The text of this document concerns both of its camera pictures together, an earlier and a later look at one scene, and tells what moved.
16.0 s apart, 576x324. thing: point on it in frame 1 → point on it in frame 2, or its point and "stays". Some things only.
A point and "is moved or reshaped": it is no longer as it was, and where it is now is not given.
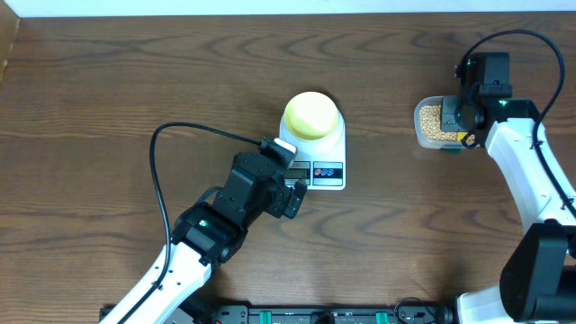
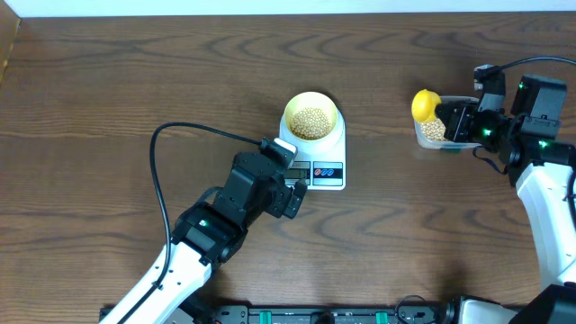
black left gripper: (278, 205) stays
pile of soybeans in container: (431, 124) stays
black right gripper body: (452, 115) stays
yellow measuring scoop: (467, 138) is moved or reshaped
